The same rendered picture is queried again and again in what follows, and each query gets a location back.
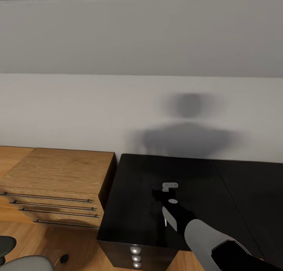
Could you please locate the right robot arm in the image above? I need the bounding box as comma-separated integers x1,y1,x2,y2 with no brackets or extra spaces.
152,183,283,271

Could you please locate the swivel chair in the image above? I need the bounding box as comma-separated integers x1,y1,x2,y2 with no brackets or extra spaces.
0,236,68,271

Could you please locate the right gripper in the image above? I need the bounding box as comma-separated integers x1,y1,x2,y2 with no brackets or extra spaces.
152,189,175,201

